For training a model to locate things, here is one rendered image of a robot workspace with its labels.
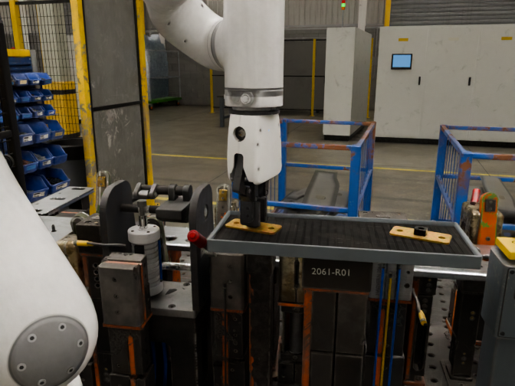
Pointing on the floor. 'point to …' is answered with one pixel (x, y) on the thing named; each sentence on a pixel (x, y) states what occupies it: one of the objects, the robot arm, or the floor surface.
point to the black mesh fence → (9, 115)
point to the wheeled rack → (162, 77)
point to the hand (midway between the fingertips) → (254, 210)
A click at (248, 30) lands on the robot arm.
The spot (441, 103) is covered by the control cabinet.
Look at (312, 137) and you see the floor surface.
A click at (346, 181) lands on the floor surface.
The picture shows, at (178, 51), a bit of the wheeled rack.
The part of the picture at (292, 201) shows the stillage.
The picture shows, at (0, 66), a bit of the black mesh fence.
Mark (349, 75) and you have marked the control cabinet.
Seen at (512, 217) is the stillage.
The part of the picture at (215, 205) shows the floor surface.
